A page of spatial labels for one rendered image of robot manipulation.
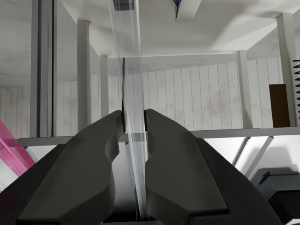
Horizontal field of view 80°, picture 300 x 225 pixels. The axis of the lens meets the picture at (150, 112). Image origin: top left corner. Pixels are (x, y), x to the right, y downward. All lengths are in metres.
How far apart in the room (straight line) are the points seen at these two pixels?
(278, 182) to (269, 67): 3.06
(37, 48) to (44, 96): 0.11
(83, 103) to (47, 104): 0.14
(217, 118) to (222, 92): 0.42
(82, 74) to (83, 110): 0.11
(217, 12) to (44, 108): 0.55
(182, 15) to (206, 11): 0.11
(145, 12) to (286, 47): 0.45
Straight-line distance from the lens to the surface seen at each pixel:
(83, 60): 0.61
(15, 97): 4.66
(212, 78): 3.07
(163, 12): 0.62
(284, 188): 0.26
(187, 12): 0.55
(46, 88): 0.47
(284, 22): 0.76
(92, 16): 0.64
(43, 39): 0.51
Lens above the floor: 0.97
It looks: 5 degrees down
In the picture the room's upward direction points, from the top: 178 degrees clockwise
